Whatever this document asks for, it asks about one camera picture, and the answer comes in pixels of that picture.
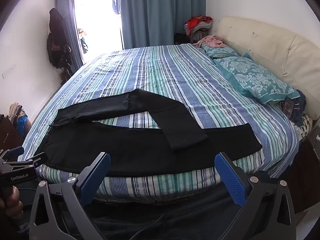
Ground black pants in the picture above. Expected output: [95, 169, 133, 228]
[41, 89, 263, 178]

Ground dark red booklet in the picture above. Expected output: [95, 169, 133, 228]
[282, 97, 297, 120]

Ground bright window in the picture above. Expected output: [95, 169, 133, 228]
[72, 0, 125, 64]

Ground blue bag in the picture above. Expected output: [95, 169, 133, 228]
[17, 115, 28, 137]

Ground person's left hand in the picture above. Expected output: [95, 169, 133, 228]
[0, 187, 24, 221]

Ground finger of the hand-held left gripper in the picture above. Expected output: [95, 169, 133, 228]
[4, 152, 48, 170]
[0, 146, 25, 165]

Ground yellow and blue window clutter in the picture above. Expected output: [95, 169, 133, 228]
[78, 28, 89, 54]

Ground heap of pale clothes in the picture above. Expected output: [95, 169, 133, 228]
[8, 102, 27, 127]

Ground bed with striped sheet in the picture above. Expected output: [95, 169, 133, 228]
[19, 44, 300, 203]

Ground pile of colourful clothes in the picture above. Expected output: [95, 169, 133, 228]
[184, 16, 213, 34]

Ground dark hanging clothes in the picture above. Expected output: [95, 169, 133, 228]
[47, 8, 73, 81]

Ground dark nightstand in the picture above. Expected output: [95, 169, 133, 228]
[287, 130, 320, 213]

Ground large teal patterned pillow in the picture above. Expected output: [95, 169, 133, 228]
[213, 53, 301, 105]

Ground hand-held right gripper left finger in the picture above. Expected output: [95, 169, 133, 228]
[29, 152, 112, 240]

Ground narrow blue curtain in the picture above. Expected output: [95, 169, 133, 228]
[54, 0, 84, 67]

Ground wooden stool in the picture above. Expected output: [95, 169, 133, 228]
[190, 29, 208, 44]

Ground wide blue curtain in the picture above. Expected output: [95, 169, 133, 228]
[120, 0, 207, 49]

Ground pink crumpled cloth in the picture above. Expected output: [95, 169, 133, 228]
[193, 35, 227, 49]

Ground person's dark clothing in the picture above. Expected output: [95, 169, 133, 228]
[15, 179, 253, 240]

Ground floral cloth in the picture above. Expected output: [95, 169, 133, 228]
[294, 114, 313, 143]

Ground black bag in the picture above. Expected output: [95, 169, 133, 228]
[174, 33, 191, 45]

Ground cream padded headboard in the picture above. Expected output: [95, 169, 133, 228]
[216, 16, 320, 121]

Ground small teal patterned pillow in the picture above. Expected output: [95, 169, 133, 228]
[201, 42, 242, 60]

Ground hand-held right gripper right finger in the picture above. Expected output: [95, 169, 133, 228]
[214, 152, 297, 240]

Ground dark blue cloth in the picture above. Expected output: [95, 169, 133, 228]
[291, 89, 307, 127]

